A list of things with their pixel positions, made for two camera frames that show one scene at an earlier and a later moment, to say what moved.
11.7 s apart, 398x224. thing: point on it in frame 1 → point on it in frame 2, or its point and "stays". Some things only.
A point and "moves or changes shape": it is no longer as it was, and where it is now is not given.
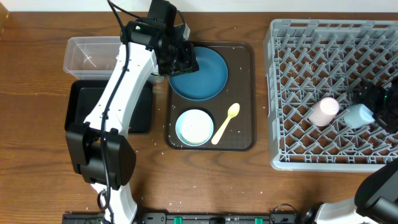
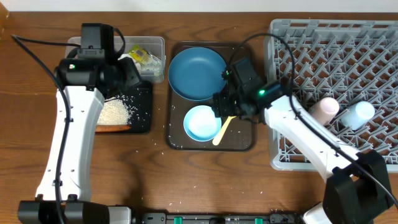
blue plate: (205, 83) stays
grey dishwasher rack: (307, 60) stays
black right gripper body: (384, 105) → (229, 104)
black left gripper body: (178, 60) → (127, 74)
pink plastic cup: (323, 111) stays
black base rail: (274, 217) stays
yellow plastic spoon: (233, 110) stays
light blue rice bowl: (194, 127) moves or changes shape
